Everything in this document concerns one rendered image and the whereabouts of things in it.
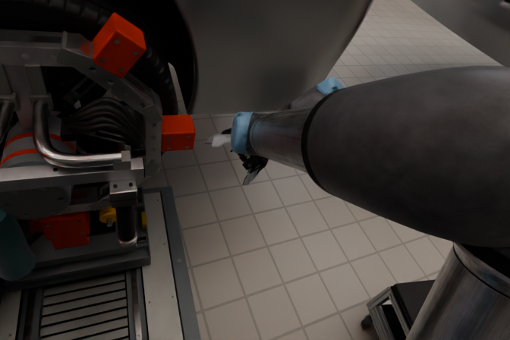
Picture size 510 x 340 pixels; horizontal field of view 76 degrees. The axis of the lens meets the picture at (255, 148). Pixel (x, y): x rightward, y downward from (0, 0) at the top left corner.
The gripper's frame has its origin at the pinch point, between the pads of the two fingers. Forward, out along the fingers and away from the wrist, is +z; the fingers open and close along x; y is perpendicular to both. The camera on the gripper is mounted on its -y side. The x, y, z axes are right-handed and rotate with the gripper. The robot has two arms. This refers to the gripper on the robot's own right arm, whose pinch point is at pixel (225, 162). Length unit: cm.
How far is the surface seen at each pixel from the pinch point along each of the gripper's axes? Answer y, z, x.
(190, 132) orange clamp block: -3.4, 4.3, -11.2
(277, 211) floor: -73, 51, 60
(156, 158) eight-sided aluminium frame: 0.2, 16.5, -11.5
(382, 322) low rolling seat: -26, 15, 103
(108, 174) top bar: 25.0, 3.3, -17.1
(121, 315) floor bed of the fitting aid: 7, 81, 27
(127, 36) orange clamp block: 9.6, -10.4, -34.5
